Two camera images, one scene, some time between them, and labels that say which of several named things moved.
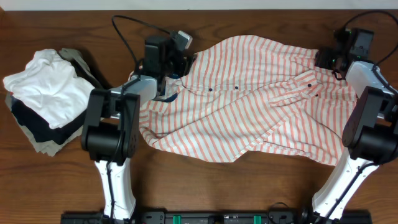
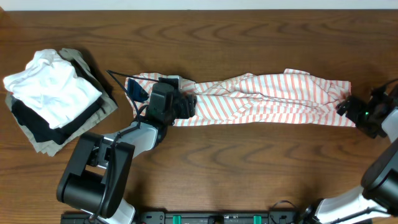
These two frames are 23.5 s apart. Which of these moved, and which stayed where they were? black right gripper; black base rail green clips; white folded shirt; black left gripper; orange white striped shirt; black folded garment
Moved: orange white striped shirt; black left gripper; black right gripper
Stayed: black folded garment; white folded shirt; black base rail green clips
